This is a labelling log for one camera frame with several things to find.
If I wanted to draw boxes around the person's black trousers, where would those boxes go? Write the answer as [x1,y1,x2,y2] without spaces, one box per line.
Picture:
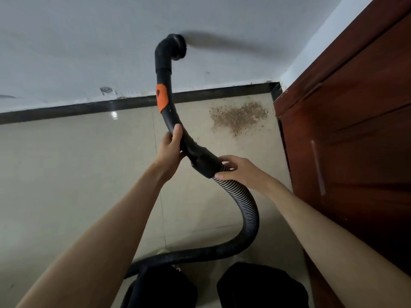
[121,261,310,308]

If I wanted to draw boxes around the tiled floor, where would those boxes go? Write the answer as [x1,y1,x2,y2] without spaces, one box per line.
[0,93,316,308]

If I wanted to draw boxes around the person's right forearm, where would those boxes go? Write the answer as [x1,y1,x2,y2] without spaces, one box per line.
[266,181,411,308]

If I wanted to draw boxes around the brown sawdust dirt patch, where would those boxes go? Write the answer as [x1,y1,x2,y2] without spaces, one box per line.
[208,101,269,139]

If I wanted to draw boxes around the black vacuum hose with handle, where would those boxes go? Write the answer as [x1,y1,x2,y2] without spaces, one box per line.
[124,34,260,278]

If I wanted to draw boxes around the person's right hand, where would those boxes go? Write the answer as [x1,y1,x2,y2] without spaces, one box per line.
[214,155,283,196]

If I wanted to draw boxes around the person's left hand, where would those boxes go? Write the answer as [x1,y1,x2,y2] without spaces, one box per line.
[151,123,187,184]

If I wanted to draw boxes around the dark red wooden panel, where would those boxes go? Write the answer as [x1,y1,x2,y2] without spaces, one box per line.
[274,0,411,308]

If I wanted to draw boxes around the person's left forearm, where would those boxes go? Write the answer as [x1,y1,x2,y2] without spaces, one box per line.
[16,166,169,308]

